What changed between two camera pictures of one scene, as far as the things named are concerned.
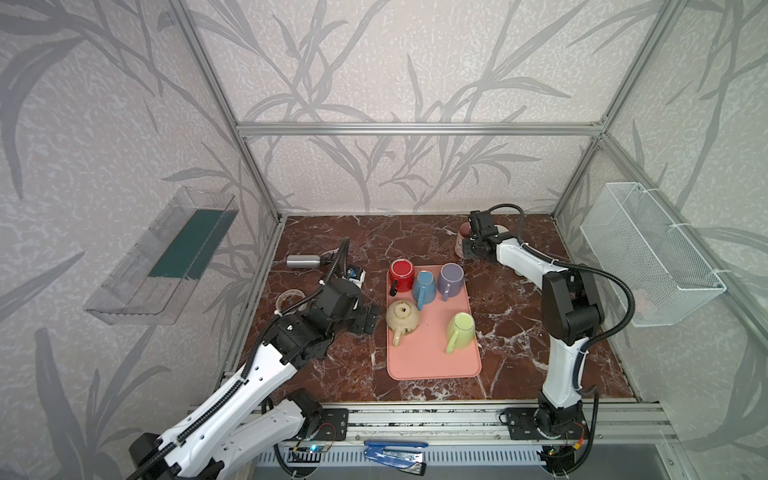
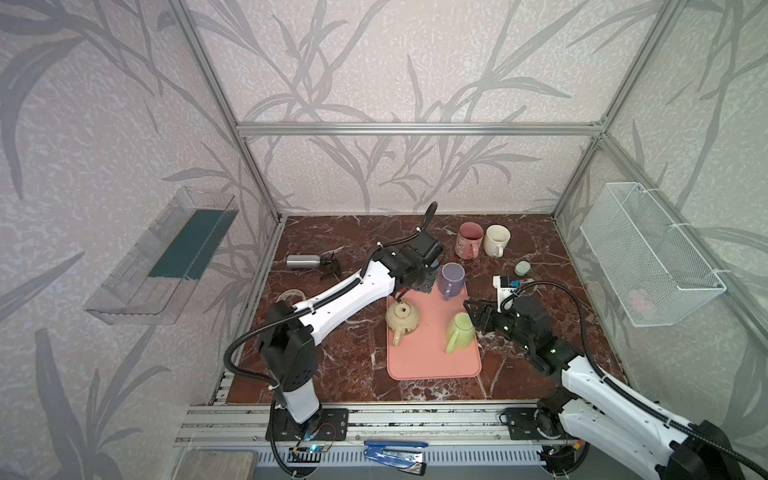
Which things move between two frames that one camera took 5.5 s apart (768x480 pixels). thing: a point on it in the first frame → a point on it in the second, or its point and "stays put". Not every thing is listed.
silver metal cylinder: (303, 261) stays put
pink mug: (465, 231) stays put
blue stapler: (407, 456) stays put
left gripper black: (366, 318) → (424, 273)
